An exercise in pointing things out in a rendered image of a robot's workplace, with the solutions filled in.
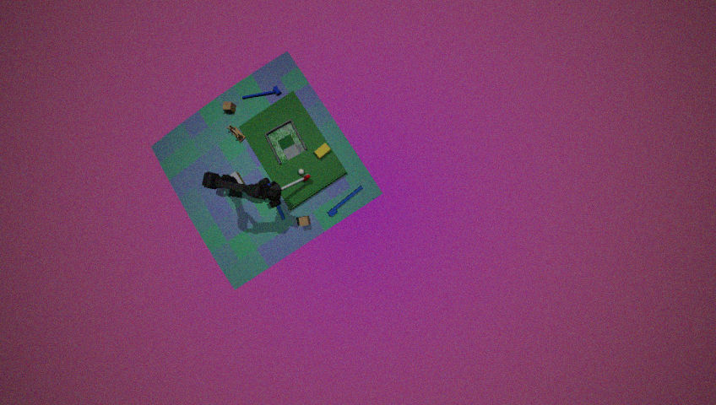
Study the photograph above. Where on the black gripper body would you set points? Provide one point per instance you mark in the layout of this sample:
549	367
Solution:
273	203

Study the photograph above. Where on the yellow rectangular block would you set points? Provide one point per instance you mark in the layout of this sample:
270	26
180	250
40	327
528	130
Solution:
322	151

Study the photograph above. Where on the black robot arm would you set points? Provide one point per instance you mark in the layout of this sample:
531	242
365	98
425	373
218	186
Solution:
212	180

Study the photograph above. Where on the green putting mat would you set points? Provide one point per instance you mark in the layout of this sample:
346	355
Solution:
321	171

